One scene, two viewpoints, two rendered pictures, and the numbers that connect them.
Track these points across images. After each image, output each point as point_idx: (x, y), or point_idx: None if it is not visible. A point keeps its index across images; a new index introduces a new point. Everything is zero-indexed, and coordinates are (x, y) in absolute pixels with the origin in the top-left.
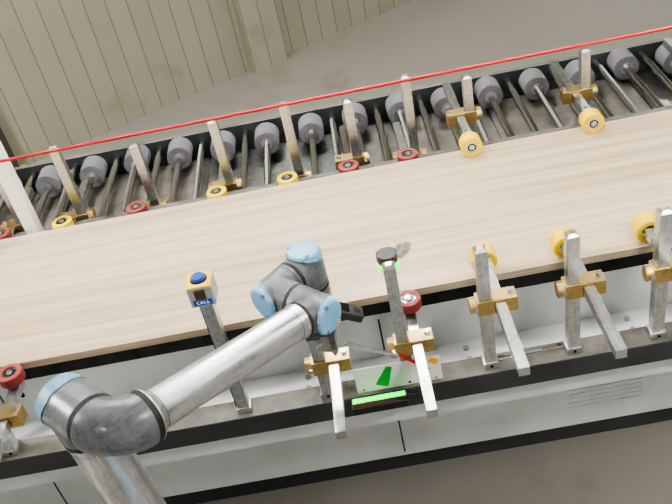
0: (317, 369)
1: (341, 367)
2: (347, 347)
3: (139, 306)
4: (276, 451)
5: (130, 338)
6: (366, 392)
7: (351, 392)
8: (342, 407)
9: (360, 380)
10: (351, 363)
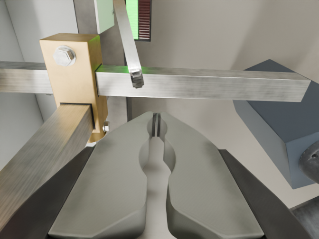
0: (103, 114)
1: (98, 62)
2: (42, 42)
3: None
4: None
5: None
6: (114, 8)
7: (109, 37)
8: (242, 79)
9: (106, 17)
10: (82, 34)
